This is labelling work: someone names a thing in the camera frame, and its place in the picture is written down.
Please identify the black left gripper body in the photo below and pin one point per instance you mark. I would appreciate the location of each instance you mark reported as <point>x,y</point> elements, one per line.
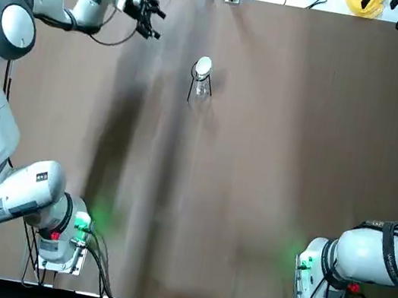
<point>140,9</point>

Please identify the white porcelain crucible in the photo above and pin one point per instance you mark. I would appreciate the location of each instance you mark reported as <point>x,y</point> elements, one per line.
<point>202,66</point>

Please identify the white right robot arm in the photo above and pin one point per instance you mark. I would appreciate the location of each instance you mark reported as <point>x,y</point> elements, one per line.
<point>365,255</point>

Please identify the clear glass alcohol lamp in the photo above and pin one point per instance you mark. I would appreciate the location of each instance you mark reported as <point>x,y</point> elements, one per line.
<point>201,88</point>

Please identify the red connector cap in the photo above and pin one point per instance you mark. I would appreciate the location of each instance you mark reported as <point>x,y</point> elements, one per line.
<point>54,235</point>
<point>353,288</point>

